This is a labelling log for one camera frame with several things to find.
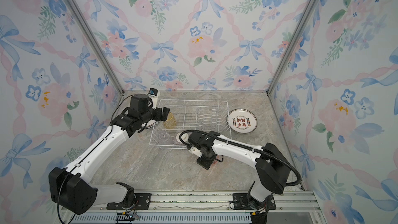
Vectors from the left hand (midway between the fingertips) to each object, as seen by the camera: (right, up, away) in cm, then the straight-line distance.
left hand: (161, 105), depth 80 cm
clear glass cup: (0, -17, +5) cm, 17 cm away
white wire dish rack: (+13, -7, +27) cm, 31 cm away
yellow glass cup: (+1, -11, +19) cm, 22 cm away
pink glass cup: (+29, -24, -9) cm, 38 cm away
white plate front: (+48, -10, +24) cm, 54 cm away
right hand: (+23, -29, +2) cm, 37 cm away
